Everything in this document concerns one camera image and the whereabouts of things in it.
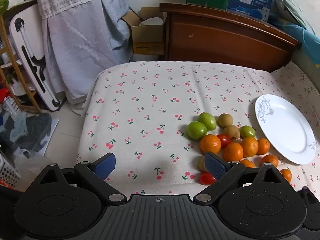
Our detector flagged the cherry print tablecloth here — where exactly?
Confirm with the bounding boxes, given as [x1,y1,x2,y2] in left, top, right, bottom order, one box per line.
[75,60,320,205]

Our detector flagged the pale green pillow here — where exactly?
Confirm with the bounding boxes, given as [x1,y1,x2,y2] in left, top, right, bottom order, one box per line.
[272,0,315,34]

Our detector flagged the brown wooden nightstand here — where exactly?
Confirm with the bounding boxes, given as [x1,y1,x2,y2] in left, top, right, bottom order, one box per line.
[159,2,302,73]

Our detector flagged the clear plastic bag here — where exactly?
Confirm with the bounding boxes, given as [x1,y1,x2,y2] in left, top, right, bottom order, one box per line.
[12,149,54,180]

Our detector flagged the blue pillow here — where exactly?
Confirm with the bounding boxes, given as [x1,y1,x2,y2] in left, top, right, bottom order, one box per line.
[269,12,320,67]

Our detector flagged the pile of orange mandarins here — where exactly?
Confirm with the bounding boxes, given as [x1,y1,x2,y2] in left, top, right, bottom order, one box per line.
[199,134,292,183]

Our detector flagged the white perforated basket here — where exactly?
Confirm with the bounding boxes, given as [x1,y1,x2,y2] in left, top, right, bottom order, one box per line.
[0,152,22,188]

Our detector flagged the floral print bed sheet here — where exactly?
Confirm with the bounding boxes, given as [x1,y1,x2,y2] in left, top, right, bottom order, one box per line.
[271,61,320,105]

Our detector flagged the wooden shelf rack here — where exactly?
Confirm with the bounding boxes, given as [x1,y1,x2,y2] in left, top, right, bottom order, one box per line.
[0,15,43,114]

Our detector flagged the small green jujube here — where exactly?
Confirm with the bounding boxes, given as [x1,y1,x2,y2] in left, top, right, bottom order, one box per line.
[239,125,256,138]

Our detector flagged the white rounded object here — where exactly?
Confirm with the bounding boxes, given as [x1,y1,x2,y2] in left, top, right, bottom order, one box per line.
[139,17,163,26]

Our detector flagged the dark grey sneaker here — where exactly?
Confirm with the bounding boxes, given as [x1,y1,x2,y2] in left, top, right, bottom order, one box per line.
[24,112,52,145]

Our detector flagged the brown cardboard box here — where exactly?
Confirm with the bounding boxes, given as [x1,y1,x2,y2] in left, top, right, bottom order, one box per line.
[122,7,167,55]

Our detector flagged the pile of clothes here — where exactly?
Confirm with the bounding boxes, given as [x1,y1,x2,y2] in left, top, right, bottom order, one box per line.
[0,110,28,152]

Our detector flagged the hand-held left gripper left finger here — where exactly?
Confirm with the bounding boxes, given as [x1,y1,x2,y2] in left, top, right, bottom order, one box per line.
[37,152,127,204]

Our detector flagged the white ceramic plate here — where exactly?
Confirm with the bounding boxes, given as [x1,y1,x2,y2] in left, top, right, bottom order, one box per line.
[255,94,317,165]

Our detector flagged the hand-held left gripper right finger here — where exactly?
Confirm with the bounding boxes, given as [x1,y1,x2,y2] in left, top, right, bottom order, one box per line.
[192,152,287,204]

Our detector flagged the red cherry tomato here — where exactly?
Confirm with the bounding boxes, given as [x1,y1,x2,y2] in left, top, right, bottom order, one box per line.
[199,172,216,186]
[216,134,232,148]

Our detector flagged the light blue cloth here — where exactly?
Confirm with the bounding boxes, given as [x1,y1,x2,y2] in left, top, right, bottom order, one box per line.
[42,0,131,100]

